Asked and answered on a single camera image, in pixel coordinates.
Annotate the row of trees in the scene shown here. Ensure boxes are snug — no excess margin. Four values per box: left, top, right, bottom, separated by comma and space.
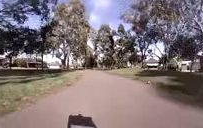
0, 0, 203, 74

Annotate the low brown building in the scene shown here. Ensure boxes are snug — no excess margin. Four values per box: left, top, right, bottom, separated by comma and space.
12, 57, 50, 70

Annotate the grass strip with bare patches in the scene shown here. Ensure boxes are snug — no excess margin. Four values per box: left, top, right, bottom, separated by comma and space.
0, 68, 85, 118

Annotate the robot's own part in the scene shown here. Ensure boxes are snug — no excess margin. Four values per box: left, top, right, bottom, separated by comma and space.
67, 114, 98, 128

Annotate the shaded grass verge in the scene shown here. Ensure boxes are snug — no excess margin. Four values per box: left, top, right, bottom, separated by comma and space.
107, 67, 203, 111

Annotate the brown asphalt path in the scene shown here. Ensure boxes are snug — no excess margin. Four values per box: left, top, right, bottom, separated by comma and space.
0, 69, 203, 128

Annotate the pale building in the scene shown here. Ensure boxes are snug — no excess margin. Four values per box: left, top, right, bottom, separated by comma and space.
175, 59, 202, 72

